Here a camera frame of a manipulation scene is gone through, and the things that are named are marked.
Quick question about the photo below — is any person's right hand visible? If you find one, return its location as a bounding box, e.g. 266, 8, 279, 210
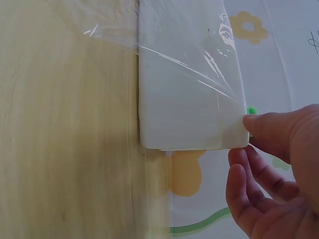
226, 104, 319, 239

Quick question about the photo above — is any green slide cutter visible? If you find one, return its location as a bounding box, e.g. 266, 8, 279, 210
245, 106, 257, 138

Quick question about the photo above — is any white plastic wrap dispenser box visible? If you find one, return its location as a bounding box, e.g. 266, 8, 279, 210
138, 0, 250, 152

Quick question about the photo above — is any clear plastic wrap film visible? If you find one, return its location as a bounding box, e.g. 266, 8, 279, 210
82, 0, 248, 107

